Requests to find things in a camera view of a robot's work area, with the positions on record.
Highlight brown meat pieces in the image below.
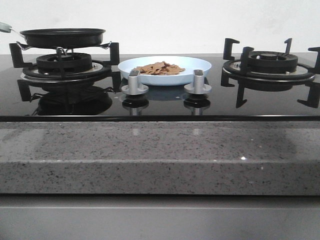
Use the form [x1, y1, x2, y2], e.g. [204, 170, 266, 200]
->
[133, 61, 186, 76]

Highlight black frying pan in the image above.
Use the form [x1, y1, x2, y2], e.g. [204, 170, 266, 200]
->
[19, 28, 106, 49]

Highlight left silver stove knob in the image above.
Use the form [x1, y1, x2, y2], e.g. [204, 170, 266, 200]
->
[121, 70, 149, 96]

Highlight silver stove knob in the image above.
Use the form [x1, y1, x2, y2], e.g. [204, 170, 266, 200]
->
[184, 69, 212, 95]
[121, 70, 149, 96]

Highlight right silver stove knob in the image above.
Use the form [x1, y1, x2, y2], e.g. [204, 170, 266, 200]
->
[184, 69, 212, 95]

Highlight black glass gas cooktop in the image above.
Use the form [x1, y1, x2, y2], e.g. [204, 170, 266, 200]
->
[0, 54, 320, 122]

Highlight left black pan support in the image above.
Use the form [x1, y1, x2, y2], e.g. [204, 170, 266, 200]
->
[9, 42, 120, 102]

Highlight black pan support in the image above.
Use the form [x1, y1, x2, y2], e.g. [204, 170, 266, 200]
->
[9, 42, 120, 102]
[221, 38, 320, 108]

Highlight right black pan support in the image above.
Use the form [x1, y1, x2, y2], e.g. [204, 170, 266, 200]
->
[221, 38, 320, 108]

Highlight left black gas burner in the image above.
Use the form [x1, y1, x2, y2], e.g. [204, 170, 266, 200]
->
[36, 52, 92, 75]

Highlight black gas burner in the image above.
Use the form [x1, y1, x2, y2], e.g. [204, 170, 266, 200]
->
[36, 52, 92, 75]
[248, 51, 298, 74]

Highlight right black gas burner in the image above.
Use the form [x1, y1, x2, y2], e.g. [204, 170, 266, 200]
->
[248, 51, 298, 74]

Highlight wire trivet ring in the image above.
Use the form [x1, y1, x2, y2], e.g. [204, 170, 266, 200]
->
[16, 41, 113, 57]

